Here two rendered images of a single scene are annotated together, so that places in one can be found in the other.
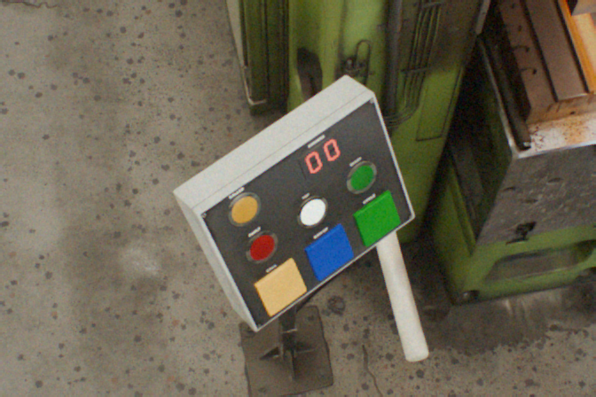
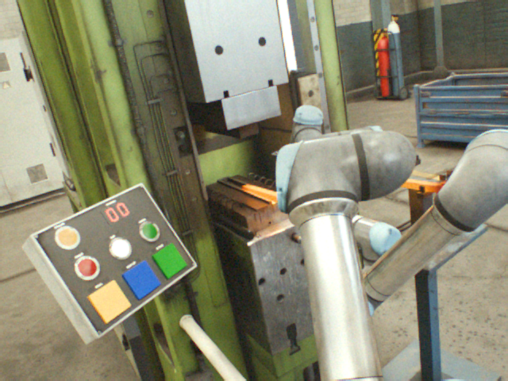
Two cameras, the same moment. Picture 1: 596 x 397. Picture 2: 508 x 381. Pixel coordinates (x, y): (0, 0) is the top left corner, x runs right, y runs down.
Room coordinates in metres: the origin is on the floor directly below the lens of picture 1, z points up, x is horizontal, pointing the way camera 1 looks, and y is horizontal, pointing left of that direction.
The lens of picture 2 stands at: (-0.40, -0.12, 1.52)
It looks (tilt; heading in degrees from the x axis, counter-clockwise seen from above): 19 degrees down; 347
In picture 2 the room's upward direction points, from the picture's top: 11 degrees counter-clockwise
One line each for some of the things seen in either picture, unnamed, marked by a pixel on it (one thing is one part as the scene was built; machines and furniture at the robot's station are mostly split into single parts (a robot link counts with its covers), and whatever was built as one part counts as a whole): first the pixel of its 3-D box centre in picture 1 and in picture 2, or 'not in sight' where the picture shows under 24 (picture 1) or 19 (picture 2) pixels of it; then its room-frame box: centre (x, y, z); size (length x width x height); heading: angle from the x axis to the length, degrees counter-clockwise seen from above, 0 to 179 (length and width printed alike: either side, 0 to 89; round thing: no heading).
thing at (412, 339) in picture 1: (389, 253); (213, 353); (0.79, -0.19, 0.62); 0.44 x 0.05 x 0.05; 13
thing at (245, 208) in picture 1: (244, 209); (67, 237); (0.66, 0.08, 1.16); 0.05 x 0.03 x 0.04; 103
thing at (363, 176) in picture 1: (361, 177); (149, 231); (0.75, -0.10, 1.09); 0.05 x 0.03 x 0.04; 103
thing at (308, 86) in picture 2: not in sight; (309, 99); (1.15, -0.78, 1.27); 0.09 x 0.02 x 0.17; 103
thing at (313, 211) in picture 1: (312, 212); (120, 248); (0.69, -0.02, 1.09); 0.05 x 0.03 x 0.04; 103
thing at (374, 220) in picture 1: (375, 217); (168, 261); (0.71, -0.13, 1.01); 0.07 x 0.05 x 0.07; 128
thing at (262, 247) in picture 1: (262, 247); (87, 267); (0.63, 0.06, 1.09); 0.05 x 0.03 x 0.04; 103
